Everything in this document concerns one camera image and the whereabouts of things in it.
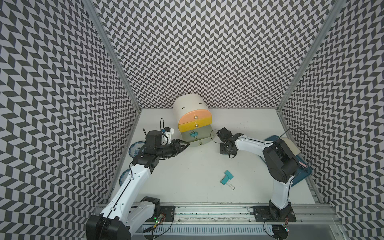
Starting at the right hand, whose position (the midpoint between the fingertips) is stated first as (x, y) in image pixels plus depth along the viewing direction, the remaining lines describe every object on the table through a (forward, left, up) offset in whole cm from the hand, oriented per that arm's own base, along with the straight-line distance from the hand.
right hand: (226, 152), depth 96 cm
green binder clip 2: (-14, 0, 0) cm, 14 cm away
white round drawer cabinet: (+22, +24, +24) cm, 40 cm away
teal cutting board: (-11, -47, -3) cm, 49 cm away
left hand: (-8, +23, +21) cm, 32 cm away
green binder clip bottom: (-18, +2, +1) cm, 18 cm away
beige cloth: (+2, -44, 0) cm, 44 cm away
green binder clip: (+8, +22, +13) cm, 27 cm away
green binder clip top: (+10, +20, +6) cm, 24 cm away
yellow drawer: (+12, +20, +15) cm, 27 cm away
